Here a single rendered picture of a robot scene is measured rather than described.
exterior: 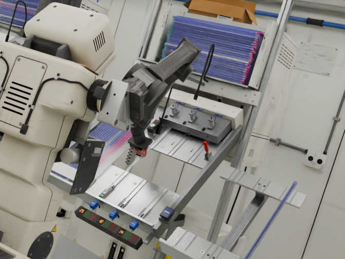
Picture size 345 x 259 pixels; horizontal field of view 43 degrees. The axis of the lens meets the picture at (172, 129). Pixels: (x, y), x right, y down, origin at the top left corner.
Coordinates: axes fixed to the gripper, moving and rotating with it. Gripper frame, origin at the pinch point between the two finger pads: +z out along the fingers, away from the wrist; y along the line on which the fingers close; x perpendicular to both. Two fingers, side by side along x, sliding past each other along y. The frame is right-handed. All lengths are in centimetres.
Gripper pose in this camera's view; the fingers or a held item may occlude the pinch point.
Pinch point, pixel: (143, 154)
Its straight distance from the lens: 206.8
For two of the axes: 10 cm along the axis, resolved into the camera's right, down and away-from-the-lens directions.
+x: -5.8, 6.0, -5.5
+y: -8.0, -3.1, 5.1
